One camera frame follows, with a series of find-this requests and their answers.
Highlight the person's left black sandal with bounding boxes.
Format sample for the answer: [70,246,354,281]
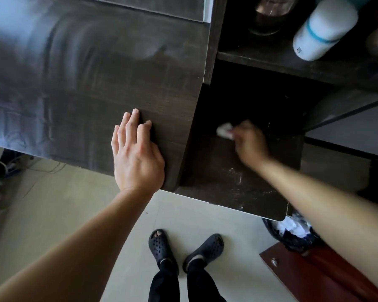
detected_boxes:
[148,229,180,276]

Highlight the dark wooden cabinet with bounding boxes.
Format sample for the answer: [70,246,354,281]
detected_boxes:
[173,0,378,222]

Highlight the person's left hand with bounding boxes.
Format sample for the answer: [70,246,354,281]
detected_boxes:
[111,109,165,194]

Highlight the person's right black sandal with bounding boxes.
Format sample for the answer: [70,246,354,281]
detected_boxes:
[182,233,224,275]

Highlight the clear glass jar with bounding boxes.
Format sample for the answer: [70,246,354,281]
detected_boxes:
[248,0,300,37]

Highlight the person's right hand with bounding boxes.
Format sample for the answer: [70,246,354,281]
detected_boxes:
[231,120,271,169]

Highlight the white bottle with blue band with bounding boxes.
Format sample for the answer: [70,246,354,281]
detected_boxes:
[292,0,359,62]

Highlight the black-lined trash bin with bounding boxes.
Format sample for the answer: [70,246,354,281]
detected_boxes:
[261,210,322,254]

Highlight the person's black trousers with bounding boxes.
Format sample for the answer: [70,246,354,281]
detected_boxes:
[148,259,227,302]

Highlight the red-brown wooden board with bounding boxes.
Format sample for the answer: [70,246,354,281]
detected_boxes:
[259,241,378,302]

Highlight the dark wooden cabinet door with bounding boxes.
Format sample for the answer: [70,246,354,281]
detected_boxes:
[0,0,212,193]

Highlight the crumpled white paper waste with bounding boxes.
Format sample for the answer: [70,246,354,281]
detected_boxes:
[277,215,311,238]

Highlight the person's black sandal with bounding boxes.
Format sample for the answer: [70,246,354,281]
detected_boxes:
[182,233,224,275]
[148,229,180,276]

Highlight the tangle of floor cables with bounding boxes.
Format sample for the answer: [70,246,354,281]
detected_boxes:
[0,150,67,194]

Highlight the person's right forearm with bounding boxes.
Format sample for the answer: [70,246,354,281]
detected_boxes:
[253,156,378,297]

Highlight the person's left forearm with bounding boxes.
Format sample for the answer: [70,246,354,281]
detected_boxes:
[0,186,155,302]

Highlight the white wiping cloth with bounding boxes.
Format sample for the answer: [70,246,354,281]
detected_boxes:
[216,122,235,141]

